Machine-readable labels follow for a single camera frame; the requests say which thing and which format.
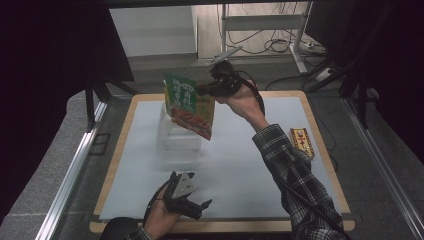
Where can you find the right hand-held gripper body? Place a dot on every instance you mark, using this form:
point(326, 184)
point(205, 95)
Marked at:
point(226, 80)

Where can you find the aluminium rail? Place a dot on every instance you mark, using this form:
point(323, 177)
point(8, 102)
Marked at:
point(66, 180)
point(383, 166)

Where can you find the black curtain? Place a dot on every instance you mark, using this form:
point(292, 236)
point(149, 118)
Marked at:
point(43, 66)
point(383, 50)

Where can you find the red yellow spice box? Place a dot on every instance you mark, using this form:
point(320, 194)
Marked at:
point(301, 141)

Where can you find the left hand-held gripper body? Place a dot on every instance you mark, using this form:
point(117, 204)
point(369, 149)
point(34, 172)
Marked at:
point(183, 186)

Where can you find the black metal stand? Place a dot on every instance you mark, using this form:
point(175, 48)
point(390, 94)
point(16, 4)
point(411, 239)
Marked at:
point(363, 100)
point(91, 103)

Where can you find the person's right hand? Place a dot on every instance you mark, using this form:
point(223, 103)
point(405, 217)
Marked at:
point(246, 103)

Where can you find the person's left hand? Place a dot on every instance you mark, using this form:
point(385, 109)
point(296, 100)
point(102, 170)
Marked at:
point(161, 220)

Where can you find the white desk frame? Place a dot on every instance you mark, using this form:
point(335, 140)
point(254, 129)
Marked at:
point(263, 21)

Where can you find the white plastic box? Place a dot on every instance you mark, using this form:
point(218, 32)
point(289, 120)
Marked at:
point(180, 140)

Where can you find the gold green sauce packet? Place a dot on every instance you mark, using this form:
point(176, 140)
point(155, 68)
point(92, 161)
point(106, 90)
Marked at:
point(186, 106)

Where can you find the white panel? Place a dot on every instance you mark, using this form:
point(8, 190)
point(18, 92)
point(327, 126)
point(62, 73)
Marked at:
point(153, 30)

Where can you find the white power strip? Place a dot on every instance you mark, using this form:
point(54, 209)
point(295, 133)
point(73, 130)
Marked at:
point(313, 48)

